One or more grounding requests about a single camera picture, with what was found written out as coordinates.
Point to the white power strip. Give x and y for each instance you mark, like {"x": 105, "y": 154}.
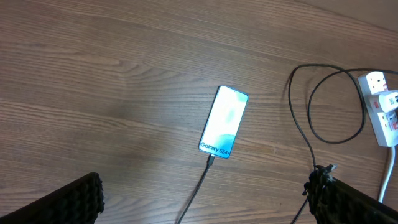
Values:
{"x": 384, "y": 124}

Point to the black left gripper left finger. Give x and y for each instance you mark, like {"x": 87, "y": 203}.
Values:
{"x": 80, "y": 201}

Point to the black smartphone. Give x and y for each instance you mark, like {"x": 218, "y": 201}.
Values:
{"x": 223, "y": 122}

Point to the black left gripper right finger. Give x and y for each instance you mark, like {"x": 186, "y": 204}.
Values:
{"x": 331, "y": 201}

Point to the white charger adapter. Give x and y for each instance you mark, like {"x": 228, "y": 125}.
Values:
{"x": 384, "y": 102}

